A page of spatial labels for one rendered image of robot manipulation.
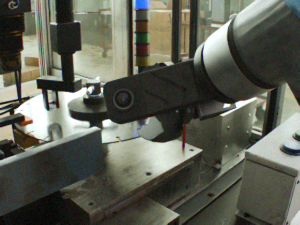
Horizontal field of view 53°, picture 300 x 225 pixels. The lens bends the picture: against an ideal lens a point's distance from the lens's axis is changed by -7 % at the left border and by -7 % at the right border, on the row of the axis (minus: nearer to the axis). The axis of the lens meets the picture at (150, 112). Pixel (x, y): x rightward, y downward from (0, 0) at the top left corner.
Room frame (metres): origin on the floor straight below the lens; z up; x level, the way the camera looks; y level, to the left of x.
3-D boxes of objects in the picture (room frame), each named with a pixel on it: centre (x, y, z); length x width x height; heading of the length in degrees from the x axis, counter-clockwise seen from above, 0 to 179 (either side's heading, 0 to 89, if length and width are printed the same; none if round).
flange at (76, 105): (0.60, 0.11, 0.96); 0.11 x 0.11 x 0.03
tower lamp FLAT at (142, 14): (0.89, 0.02, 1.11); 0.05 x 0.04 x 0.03; 46
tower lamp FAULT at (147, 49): (0.89, 0.02, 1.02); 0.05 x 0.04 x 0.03; 46
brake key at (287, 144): (0.51, -0.27, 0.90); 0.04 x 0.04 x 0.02
